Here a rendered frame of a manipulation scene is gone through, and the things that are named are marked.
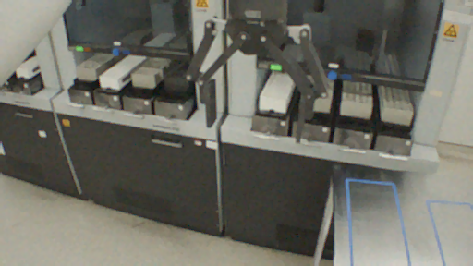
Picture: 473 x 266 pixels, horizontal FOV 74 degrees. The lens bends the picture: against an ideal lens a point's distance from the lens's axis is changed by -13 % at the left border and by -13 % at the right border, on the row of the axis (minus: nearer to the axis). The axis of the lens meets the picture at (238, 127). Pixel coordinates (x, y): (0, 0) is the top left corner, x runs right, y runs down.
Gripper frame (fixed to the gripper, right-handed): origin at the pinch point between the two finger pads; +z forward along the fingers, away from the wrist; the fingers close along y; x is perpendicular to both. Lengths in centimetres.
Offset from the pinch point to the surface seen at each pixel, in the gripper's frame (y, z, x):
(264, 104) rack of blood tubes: -13, 36, 70
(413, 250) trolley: 37, 38, 15
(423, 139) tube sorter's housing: 49, 44, 75
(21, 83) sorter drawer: -134, 40, 66
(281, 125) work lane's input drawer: -6, 42, 66
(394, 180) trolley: 33, 38, 40
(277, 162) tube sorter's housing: -6, 59, 66
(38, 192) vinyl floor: -156, 120, 67
